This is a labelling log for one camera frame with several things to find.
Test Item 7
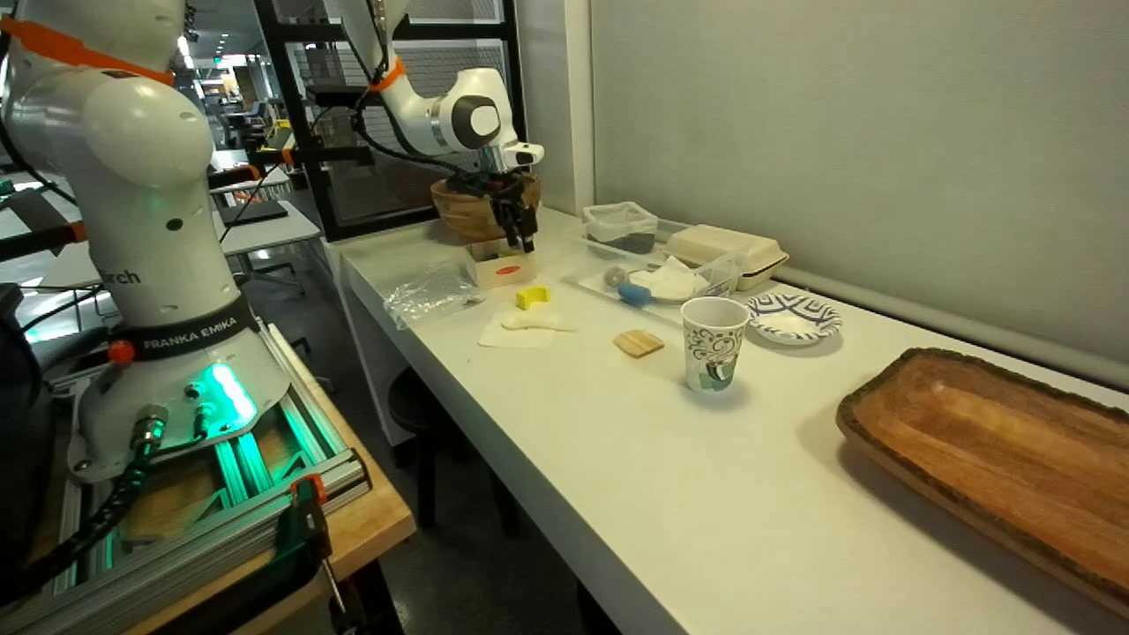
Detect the black metal frame rack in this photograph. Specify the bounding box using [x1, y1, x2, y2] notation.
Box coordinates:
[255, 0, 544, 238]

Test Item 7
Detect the wooden serving tray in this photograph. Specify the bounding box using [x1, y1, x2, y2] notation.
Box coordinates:
[835, 348, 1129, 616]

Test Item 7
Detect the small clear plastic container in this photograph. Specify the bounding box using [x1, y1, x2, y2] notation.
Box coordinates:
[583, 201, 661, 245]

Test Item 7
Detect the white paper napkin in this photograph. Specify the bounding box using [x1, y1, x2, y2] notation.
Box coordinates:
[479, 312, 568, 348]

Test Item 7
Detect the clear plastic bag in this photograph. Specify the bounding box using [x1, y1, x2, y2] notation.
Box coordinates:
[384, 266, 476, 323]

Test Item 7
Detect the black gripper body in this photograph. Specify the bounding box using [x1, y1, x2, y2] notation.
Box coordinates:
[488, 174, 541, 226]

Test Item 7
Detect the aluminium robot base mount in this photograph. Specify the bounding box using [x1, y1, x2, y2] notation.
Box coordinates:
[0, 331, 369, 635]

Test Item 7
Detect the clear plastic tray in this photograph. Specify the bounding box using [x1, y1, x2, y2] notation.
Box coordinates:
[568, 224, 736, 322]

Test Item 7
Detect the patterned paper plate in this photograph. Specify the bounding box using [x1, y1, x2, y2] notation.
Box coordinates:
[752, 291, 841, 347]

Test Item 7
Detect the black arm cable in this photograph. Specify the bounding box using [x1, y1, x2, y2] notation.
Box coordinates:
[345, 0, 472, 180]

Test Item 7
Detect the yellow arch block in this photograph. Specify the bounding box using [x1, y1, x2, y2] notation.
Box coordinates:
[515, 287, 551, 312]

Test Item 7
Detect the small wooden square tile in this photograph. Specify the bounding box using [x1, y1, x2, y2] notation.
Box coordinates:
[614, 331, 663, 360]

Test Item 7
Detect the green clamp with orange handle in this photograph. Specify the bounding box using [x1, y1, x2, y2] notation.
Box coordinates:
[274, 478, 345, 613]

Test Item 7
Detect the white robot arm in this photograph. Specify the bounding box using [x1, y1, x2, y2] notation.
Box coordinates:
[4, 0, 288, 483]

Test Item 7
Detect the woven wicker basket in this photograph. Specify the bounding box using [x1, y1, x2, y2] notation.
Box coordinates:
[432, 177, 508, 245]

